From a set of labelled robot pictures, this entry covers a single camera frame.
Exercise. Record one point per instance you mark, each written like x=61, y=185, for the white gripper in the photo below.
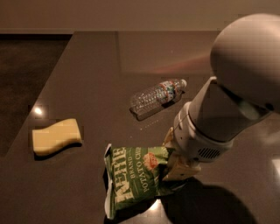
x=194, y=143

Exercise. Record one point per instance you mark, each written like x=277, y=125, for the green jalapeno chip bag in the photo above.
x=135, y=174

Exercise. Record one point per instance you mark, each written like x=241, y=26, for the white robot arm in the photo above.
x=243, y=90

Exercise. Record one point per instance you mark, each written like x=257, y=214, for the clear plastic water bottle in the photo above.
x=153, y=99

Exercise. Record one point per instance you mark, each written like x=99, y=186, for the yellow sponge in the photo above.
x=49, y=140

